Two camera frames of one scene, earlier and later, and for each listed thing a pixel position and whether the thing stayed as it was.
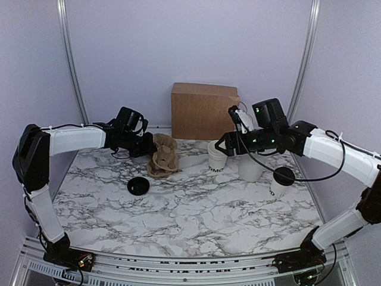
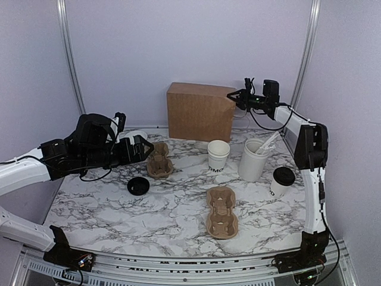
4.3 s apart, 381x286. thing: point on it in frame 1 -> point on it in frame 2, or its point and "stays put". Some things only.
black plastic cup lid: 284,176 stays put
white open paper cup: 217,159 stays put
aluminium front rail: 34,267 stays put
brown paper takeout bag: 200,111 stays put
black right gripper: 231,139 -> 239,99
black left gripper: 149,148 -> 128,157
